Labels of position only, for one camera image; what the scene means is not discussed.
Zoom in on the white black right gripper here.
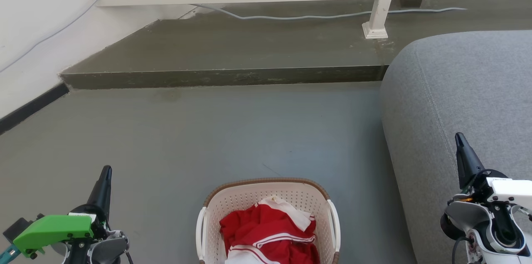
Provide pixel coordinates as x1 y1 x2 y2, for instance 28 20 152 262
454 132 532 211

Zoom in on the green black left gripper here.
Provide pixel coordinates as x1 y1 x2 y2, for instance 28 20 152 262
0 165 113 264

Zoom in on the white plastic laundry basket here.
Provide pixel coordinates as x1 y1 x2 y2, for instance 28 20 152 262
195 178 341 264

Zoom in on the grey fabric sofa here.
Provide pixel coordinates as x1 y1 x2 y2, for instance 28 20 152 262
380 30 532 264

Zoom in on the black baseboard strip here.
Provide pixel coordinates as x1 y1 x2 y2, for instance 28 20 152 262
0 83 70 135

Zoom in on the red garment with white stripes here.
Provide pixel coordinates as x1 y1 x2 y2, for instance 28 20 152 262
219 197 321 264

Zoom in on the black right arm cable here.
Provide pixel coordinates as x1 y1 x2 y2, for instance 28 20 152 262
451 236 469 264

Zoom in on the grey cable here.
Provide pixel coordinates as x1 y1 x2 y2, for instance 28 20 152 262
0 0 468 73

